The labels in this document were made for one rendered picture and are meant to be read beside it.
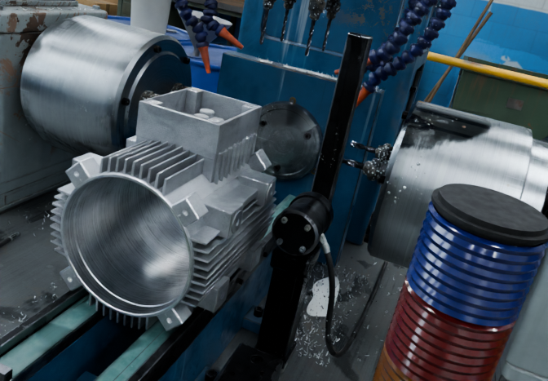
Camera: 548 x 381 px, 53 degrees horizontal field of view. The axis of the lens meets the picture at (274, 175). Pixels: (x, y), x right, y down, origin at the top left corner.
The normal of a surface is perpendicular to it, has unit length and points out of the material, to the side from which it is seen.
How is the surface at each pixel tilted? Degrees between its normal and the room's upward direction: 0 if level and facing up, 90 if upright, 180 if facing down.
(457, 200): 0
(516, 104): 90
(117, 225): 66
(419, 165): 58
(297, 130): 90
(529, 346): 90
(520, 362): 90
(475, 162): 47
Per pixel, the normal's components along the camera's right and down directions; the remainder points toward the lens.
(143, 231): 0.80, -0.41
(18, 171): 0.92, 0.29
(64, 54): -0.17, -0.31
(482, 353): 0.28, -0.03
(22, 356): 0.19, -0.91
